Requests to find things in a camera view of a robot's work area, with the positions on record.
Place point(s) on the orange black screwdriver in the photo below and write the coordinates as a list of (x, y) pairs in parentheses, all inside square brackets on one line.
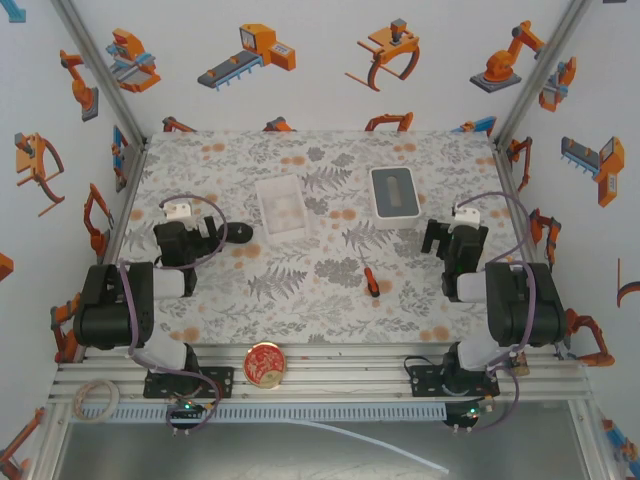
[(371, 282)]

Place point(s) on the grey white tissue box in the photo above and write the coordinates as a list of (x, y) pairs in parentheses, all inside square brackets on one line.
[(395, 197)]

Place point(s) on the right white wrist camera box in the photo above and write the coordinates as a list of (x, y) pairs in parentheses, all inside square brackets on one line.
[(466, 215)]

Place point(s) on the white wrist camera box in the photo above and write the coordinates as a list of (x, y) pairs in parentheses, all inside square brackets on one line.
[(466, 215), (177, 209)]

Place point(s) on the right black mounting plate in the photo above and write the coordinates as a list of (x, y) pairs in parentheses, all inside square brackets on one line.
[(425, 380)]

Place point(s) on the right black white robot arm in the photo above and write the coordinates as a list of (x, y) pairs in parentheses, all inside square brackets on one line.
[(525, 310)]

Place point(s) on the left aluminium corner post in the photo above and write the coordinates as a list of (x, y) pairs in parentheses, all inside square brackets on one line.
[(97, 65)]

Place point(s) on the beige tape roll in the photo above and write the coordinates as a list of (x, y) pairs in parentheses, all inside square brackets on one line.
[(80, 400)]

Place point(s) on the red gold round tin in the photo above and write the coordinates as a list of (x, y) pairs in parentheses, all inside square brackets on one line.
[(264, 365)]

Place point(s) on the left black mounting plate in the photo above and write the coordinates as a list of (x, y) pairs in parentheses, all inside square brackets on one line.
[(220, 382)]

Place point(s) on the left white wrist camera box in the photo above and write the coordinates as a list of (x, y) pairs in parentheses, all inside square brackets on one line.
[(177, 209)]

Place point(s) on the aluminium corner post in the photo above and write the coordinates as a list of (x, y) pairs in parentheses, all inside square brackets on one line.
[(97, 65), (542, 65)]

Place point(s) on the white translucent plastic bin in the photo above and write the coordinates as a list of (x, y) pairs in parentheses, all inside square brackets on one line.
[(282, 210)]

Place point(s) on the right black circuit board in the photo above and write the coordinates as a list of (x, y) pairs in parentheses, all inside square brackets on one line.
[(462, 416)]

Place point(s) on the thin white tube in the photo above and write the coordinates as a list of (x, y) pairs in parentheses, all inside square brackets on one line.
[(380, 442)]

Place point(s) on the floral patterned table mat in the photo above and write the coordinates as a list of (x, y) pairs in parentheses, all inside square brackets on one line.
[(310, 310)]

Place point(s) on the left black circuit board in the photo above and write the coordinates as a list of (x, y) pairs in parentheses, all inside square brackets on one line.
[(187, 414)]

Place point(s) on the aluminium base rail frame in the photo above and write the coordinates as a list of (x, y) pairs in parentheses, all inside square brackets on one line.
[(340, 387)]

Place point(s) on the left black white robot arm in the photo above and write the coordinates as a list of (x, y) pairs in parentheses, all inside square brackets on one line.
[(107, 310)]

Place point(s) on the black mounting plate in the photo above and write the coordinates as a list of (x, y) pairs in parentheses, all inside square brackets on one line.
[(220, 382), (425, 380)]

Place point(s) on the black oval object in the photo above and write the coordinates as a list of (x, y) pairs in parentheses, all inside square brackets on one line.
[(240, 234)]

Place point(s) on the black circuit board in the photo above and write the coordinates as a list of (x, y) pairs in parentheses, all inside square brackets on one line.
[(187, 414), (462, 416)]

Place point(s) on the right aluminium corner post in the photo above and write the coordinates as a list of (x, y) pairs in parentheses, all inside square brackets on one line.
[(542, 65)]

